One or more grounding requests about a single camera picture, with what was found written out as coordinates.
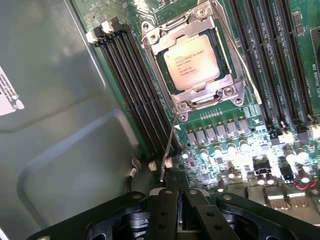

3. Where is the thin metal locking lever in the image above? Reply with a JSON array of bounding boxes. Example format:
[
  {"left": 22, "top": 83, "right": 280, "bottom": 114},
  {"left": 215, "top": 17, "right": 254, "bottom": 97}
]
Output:
[
  {"left": 213, "top": 9, "right": 263, "bottom": 105},
  {"left": 159, "top": 109, "right": 180, "bottom": 182}
]

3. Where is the black expansion slot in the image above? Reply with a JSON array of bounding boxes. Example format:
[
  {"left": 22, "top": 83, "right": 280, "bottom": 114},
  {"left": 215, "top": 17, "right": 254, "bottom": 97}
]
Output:
[{"left": 309, "top": 28, "right": 320, "bottom": 84}]

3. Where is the metal socket cover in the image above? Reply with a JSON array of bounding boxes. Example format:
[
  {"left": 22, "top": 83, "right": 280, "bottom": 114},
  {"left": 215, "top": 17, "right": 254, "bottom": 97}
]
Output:
[{"left": 153, "top": 0, "right": 222, "bottom": 32}]

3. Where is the metal port block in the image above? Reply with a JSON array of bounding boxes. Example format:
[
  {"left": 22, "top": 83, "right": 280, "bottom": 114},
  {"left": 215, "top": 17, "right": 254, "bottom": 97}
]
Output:
[{"left": 266, "top": 191, "right": 311, "bottom": 210}]

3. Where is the green motherboard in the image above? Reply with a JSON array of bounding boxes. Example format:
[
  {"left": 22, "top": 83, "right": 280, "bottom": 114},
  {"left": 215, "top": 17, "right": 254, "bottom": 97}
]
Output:
[{"left": 71, "top": 0, "right": 320, "bottom": 210}]

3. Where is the white printed sticker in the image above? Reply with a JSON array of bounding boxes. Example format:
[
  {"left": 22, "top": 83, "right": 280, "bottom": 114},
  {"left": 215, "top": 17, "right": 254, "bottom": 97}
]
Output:
[{"left": 0, "top": 65, "right": 25, "bottom": 116}]

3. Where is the grey wire with white clip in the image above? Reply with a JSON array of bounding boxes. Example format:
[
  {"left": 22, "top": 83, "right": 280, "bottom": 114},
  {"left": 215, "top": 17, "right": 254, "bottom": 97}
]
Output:
[{"left": 126, "top": 158, "right": 141, "bottom": 195}]

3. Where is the red and black wire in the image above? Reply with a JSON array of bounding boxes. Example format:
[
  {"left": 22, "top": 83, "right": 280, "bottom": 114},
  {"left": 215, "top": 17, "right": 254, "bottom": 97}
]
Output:
[{"left": 292, "top": 178, "right": 320, "bottom": 193}]

